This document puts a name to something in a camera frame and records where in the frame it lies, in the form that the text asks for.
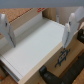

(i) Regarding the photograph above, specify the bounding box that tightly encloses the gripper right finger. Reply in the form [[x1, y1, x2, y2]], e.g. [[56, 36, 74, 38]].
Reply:
[[61, 11, 82, 57]]

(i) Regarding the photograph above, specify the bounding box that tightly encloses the white cabinet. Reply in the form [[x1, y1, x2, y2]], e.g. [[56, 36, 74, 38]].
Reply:
[[0, 15, 66, 84]]

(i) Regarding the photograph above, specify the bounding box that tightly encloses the black drawer handle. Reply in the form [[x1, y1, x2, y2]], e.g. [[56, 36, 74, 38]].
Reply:
[[37, 64, 70, 84]]

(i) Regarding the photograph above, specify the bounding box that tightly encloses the wooden drawer box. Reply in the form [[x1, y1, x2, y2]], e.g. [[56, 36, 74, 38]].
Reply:
[[18, 6, 84, 84]]

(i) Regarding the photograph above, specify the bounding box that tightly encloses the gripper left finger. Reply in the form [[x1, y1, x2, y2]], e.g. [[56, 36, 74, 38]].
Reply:
[[0, 12, 17, 48]]

